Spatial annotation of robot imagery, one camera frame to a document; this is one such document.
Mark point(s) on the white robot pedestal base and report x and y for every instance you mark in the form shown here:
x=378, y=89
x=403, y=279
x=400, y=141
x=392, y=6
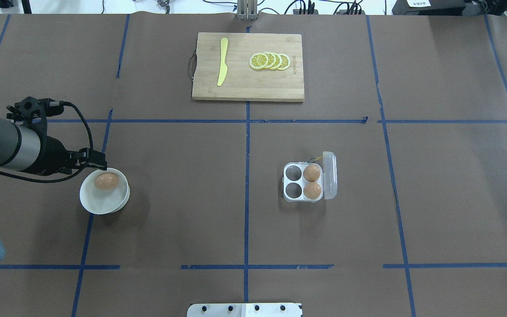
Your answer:
x=260, y=309

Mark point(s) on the clear plastic egg box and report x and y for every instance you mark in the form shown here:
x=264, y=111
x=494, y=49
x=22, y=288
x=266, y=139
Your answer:
x=294, y=182

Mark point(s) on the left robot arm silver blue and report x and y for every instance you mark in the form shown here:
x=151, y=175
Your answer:
x=28, y=154

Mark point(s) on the brown egg from bowl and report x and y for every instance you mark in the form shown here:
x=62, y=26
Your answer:
x=106, y=182

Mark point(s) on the white bowl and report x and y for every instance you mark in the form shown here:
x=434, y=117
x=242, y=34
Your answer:
x=99, y=202

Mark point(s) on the lemon slice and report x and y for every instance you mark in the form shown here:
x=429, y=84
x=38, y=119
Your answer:
x=284, y=62
x=259, y=61
x=270, y=58
x=277, y=60

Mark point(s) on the aluminium frame post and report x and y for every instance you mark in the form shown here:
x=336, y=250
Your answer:
x=247, y=10

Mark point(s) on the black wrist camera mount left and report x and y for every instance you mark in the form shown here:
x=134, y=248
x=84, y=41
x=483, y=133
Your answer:
x=30, y=109

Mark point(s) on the bamboo cutting board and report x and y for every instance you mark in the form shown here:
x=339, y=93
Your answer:
x=243, y=84

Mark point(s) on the brown egg in box far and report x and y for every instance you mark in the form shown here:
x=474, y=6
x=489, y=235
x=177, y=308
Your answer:
x=312, y=172

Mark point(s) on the brown egg in box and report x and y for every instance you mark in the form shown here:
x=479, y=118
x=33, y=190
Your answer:
x=312, y=191
x=312, y=172

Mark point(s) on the brown egg in box near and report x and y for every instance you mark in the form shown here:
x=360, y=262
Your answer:
x=312, y=191

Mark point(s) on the yellow plastic knife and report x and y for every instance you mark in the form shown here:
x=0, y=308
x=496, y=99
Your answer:
x=223, y=68

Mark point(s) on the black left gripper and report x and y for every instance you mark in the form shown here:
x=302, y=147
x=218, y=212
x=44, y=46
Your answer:
x=52, y=155

